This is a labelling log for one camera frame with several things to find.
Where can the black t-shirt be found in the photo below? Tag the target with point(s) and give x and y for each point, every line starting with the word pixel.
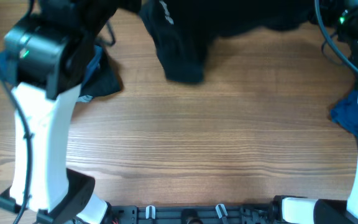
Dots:
pixel 183 30

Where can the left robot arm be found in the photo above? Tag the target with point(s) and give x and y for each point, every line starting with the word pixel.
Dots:
pixel 47 56

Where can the blue garment at right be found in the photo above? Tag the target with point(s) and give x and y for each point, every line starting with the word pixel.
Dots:
pixel 345 113

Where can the folded dark blue garment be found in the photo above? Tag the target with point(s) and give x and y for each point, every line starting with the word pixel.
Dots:
pixel 90 69

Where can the left white rail clip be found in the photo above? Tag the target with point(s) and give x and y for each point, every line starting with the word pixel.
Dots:
pixel 150 212

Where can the white rail clip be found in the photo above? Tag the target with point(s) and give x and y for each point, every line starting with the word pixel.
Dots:
pixel 150 212
pixel 222 213

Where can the right white rail clip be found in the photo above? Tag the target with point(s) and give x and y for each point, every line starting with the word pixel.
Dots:
pixel 222 213

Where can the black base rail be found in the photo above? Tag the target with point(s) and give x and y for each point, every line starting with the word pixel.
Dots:
pixel 240 214

